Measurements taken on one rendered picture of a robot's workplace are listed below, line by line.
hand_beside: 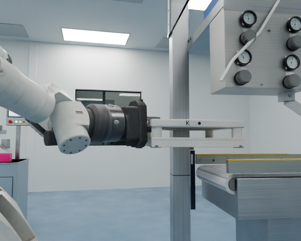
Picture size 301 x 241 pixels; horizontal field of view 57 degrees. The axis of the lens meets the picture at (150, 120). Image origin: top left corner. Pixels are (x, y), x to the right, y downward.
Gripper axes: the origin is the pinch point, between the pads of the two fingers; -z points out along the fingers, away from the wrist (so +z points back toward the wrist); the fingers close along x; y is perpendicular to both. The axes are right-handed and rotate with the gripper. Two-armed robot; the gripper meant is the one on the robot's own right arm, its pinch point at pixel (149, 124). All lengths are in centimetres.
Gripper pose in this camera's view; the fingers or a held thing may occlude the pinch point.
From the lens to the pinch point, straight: 74.7
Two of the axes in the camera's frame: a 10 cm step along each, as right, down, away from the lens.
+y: 6.4, -0.7, -7.7
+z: -7.7, -0.2, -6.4
